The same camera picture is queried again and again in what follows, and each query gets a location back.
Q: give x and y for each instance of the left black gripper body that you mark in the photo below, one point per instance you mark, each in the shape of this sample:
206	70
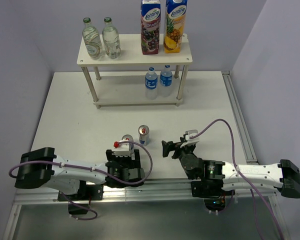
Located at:
125	162

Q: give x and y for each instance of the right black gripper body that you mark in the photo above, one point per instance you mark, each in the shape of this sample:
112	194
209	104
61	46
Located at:
180	151

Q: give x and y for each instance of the Red Bull can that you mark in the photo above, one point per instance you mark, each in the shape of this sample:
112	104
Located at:
130	139
144	135

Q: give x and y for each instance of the Pocari Sweat bottle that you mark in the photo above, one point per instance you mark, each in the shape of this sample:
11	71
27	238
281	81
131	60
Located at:
165	81
151	84

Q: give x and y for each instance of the glass soda water bottle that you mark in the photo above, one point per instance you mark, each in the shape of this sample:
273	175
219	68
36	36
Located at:
111	39
92	39

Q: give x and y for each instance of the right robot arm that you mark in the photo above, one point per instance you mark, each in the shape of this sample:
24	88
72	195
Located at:
213	178

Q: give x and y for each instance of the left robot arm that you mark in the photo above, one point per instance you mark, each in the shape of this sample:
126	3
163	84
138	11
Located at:
43	168

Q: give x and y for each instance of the white two-tier shelf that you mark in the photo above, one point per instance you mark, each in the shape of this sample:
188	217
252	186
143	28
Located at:
121	82

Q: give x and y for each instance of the yellow pineapple juice carton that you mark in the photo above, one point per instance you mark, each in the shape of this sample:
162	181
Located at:
175	17

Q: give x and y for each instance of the purple grape juice carton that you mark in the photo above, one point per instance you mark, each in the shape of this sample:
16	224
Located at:
150	21

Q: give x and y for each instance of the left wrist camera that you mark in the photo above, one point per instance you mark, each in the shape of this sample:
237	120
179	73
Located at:
122	147

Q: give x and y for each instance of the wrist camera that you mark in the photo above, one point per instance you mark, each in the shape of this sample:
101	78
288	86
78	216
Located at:
122	147
190	138

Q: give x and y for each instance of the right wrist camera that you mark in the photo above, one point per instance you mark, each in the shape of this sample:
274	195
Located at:
190	138

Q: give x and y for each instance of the aluminium frame rail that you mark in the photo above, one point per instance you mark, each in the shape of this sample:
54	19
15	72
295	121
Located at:
163	208

